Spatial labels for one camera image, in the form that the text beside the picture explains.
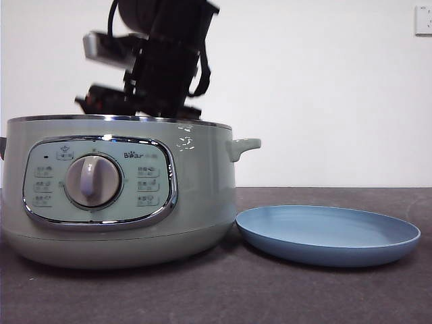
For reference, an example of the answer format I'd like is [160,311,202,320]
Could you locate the pale green electric steamer pot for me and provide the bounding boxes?
[0,114,263,270]

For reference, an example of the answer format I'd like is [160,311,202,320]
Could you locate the blue round plate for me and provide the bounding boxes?
[235,205,422,269]

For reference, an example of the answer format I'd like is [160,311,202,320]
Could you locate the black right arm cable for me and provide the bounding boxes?
[188,50,211,99]

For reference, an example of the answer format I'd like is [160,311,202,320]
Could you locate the pale grey right wrist camera box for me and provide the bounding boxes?
[82,31,136,70]

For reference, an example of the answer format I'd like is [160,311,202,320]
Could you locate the white wall socket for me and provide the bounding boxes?
[414,5,432,37]

